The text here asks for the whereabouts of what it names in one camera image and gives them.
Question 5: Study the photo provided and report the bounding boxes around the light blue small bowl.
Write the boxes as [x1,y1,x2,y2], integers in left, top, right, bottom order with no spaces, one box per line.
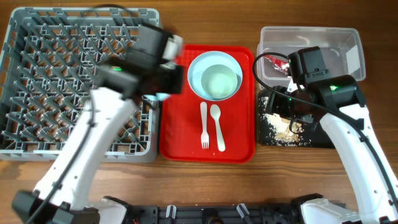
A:
[145,93,170,101]

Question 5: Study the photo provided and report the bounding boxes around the rice and peanut shell scraps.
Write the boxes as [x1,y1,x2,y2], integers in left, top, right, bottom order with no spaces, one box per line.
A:
[258,96,304,146]

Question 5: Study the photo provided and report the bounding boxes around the red snack wrapper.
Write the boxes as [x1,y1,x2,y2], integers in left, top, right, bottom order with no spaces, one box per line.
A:
[265,55,289,75]

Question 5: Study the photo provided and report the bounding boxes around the pale green bowl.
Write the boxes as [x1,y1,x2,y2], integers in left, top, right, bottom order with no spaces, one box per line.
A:
[201,65,239,101]

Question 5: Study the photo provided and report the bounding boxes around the white plastic fork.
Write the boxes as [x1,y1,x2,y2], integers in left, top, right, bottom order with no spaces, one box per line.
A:
[200,101,210,149]

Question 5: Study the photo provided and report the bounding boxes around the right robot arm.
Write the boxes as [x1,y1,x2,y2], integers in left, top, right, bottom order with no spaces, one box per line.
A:
[268,47,397,223]

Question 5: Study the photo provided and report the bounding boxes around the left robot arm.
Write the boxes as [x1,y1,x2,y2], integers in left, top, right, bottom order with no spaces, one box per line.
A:
[12,23,183,223]

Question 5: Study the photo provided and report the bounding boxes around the grey plastic dishwasher rack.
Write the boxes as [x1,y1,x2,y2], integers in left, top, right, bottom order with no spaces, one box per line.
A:
[1,6,161,161]

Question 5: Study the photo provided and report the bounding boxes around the black plastic tray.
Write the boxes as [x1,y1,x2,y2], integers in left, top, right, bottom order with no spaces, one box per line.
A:
[257,89,335,149]

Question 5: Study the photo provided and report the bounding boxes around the light blue round plate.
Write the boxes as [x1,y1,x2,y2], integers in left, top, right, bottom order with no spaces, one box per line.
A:
[187,51,243,101]

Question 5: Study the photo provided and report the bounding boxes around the red plastic serving tray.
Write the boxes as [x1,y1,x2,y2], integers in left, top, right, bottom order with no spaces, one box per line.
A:
[159,44,255,164]

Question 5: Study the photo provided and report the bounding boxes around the white plastic spoon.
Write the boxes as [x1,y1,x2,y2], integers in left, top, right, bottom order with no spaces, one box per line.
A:
[210,104,226,152]

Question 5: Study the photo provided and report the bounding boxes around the clear plastic bin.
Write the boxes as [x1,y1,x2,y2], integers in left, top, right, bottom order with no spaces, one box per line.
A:
[257,26,366,82]

